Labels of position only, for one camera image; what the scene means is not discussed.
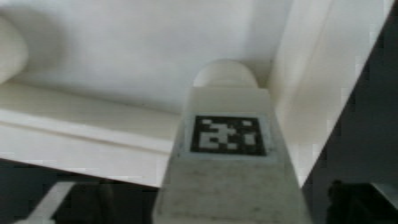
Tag white leg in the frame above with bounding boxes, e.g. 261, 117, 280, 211
152, 60, 312, 224

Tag white square tabletop part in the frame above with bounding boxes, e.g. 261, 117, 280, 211
0, 0, 396, 186

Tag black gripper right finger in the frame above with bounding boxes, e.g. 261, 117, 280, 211
325, 180, 398, 224

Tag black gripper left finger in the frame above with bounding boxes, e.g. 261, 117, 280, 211
12, 181, 115, 224

